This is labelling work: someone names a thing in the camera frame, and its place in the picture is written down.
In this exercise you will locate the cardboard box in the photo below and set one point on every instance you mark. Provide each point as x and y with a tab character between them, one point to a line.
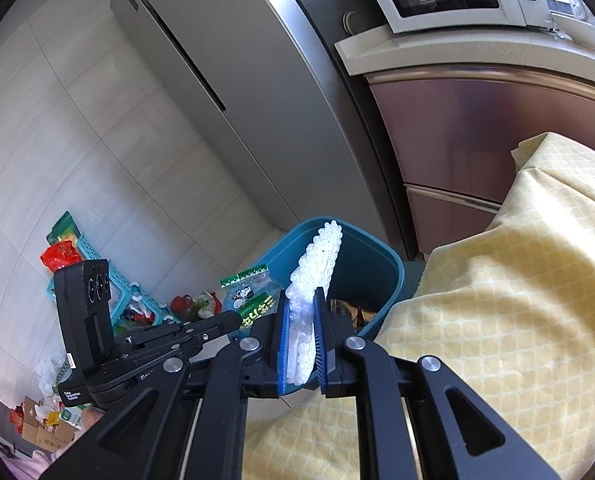
47	430

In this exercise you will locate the brown base cabinets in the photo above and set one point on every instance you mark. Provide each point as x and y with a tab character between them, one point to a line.
477	135

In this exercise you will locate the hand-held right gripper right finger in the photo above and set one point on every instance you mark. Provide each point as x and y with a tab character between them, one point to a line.
321	350

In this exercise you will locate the blue plastic trash bin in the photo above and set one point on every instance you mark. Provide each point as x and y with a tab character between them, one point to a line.
362	265

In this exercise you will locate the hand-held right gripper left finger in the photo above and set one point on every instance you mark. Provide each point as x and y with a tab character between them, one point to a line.
282	350

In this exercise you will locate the red plastic bag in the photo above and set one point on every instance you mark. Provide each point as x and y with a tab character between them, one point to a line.
59	255

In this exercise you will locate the white foam fruit net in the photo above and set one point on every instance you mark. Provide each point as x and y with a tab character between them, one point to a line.
317	260

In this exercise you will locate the grey refrigerator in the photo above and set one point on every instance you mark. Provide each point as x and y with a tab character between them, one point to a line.
257	85

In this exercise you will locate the green snack bag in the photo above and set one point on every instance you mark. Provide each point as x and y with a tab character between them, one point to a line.
66	225

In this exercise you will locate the yellow patterned tablecloth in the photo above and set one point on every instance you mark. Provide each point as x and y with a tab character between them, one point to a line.
502	285

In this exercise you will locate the beige kitchen countertop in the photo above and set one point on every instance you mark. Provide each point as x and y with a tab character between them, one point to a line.
452	50

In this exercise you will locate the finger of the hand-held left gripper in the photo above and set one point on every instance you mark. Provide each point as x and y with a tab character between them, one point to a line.
217	322

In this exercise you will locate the person's left hand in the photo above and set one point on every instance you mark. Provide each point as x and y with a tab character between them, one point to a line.
94	416

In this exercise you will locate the teal plastic basket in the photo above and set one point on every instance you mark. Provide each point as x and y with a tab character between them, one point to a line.
150	305

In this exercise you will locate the green snack packet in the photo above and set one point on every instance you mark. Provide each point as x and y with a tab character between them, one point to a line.
250	300

